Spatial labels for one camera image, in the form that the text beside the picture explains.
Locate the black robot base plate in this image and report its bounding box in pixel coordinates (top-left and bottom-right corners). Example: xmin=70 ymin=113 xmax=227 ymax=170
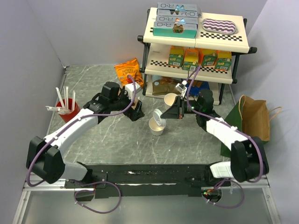
xmin=34 ymin=164 xmax=232 ymax=203

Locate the brown snack bag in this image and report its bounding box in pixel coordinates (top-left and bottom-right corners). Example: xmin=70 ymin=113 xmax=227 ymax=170
xmin=152 ymin=77 xmax=180 ymax=96

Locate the green juice carton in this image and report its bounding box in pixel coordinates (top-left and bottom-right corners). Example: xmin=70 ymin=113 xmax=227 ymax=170
xmin=168 ymin=46 xmax=185 ymax=67
xmin=199 ymin=49 xmax=217 ymax=67
xmin=214 ymin=50 xmax=232 ymax=71

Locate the cream three-tier shelf rack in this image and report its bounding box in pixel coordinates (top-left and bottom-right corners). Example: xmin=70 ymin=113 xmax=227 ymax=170
xmin=137 ymin=7 xmax=257 ymax=105

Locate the red straw holder cup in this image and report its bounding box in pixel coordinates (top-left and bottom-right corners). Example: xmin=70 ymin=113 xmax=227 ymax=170
xmin=58 ymin=98 xmax=80 ymax=123

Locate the white plastic cup lid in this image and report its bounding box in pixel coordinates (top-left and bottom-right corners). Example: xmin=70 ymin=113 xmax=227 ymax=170
xmin=152 ymin=109 xmax=166 ymax=127

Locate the grey back R&O box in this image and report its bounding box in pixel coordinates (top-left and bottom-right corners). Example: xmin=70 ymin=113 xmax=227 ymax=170
xmin=157 ymin=2 xmax=202 ymax=18

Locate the aluminium rail frame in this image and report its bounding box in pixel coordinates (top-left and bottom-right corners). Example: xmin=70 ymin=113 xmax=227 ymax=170
xmin=13 ymin=170 xmax=281 ymax=224

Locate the purple wavy pattern pouch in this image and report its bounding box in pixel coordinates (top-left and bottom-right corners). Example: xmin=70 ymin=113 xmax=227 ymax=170
xmin=202 ymin=18 xmax=238 ymax=35

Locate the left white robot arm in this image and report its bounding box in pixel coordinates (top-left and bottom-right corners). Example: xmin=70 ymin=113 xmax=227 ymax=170
xmin=26 ymin=82 xmax=144 ymax=188

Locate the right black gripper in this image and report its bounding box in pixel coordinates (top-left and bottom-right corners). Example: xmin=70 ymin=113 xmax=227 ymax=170
xmin=160 ymin=96 xmax=202 ymax=119

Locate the brown paper bag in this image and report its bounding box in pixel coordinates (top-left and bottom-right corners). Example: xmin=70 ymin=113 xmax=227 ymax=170
xmin=238 ymin=95 xmax=282 ymax=143

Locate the orange kettle chips bag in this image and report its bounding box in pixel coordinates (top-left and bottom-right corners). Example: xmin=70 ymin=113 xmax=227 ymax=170
xmin=114 ymin=58 xmax=144 ymax=87

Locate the dark green paper bag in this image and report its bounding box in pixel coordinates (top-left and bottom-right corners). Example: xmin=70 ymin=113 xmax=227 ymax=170
xmin=220 ymin=99 xmax=269 ymax=157

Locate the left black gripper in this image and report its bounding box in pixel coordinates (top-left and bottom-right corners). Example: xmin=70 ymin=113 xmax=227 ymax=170
xmin=110 ymin=88 xmax=145 ymax=121

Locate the blue snack bag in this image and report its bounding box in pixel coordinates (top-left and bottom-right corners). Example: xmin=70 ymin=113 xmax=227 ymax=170
xmin=189 ymin=80 xmax=210 ymax=96

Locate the white paper coffee cup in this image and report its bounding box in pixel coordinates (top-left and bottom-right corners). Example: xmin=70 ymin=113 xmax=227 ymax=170
xmin=149 ymin=117 xmax=165 ymax=136

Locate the teal front R&O box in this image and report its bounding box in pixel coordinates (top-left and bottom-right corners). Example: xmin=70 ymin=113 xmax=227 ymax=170
xmin=153 ymin=21 xmax=198 ymax=39

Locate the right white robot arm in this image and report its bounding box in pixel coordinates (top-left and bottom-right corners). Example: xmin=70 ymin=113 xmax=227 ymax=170
xmin=160 ymin=89 xmax=269 ymax=186

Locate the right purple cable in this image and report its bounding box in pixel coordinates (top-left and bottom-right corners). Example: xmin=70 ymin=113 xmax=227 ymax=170
xmin=185 ymin=66 xmax=264 ymax=209

